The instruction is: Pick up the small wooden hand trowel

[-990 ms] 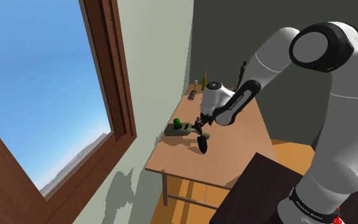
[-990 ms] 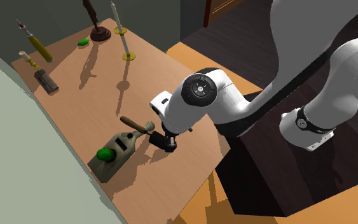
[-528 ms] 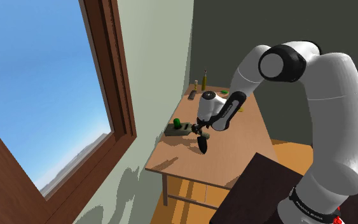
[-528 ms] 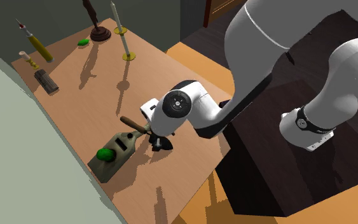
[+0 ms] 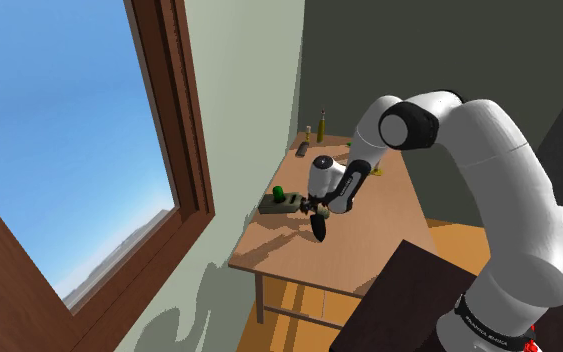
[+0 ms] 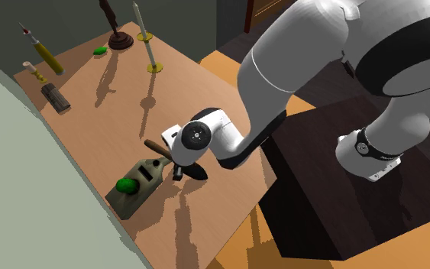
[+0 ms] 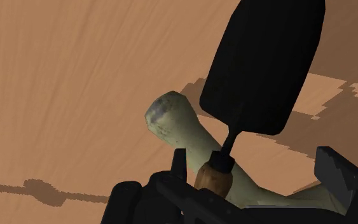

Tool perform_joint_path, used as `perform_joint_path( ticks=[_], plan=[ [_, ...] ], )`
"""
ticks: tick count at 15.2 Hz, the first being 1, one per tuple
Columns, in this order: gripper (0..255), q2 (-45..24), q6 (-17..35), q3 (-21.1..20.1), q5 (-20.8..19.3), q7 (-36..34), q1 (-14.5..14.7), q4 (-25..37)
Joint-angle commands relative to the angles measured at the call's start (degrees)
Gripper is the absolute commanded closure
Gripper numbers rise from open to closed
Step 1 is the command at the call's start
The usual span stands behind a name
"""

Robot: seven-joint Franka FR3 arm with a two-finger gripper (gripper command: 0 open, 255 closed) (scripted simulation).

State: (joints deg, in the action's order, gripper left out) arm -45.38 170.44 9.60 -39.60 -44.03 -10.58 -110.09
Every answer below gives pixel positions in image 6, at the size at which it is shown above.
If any olive green flat box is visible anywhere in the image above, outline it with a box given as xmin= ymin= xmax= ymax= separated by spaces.
xmin=104 ymin=156 xmax=173 ymax=221

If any green round ball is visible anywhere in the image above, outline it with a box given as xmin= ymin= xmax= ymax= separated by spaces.
xmin=115 ymin=177 xmax=141 ymax=196

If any light wooden table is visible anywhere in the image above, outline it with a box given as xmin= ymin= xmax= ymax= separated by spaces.
xmin=12 ymin=21 xmax=278 ymax=269

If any tall candle on gold candlestick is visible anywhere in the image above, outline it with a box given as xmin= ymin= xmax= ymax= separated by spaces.
xmin=132 ymin=0 xmax=164 ymax=74

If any dark robot stand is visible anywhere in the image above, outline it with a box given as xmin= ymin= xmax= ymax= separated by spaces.
xmin=257 ymin=94 xmax=430 ymax=261

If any small white candle gold holder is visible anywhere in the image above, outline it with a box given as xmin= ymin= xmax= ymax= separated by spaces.
xmin=22 ymin=60 xmax=48 ymax=84

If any brown wooden door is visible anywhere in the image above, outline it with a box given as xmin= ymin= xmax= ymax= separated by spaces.
xmin=243 ymin=0 xmax=298 ymax=34

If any wooden handled black spatula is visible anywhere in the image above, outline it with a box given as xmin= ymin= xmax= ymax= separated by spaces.
xmin=144 ymin=138 xmax=209 ymax=182

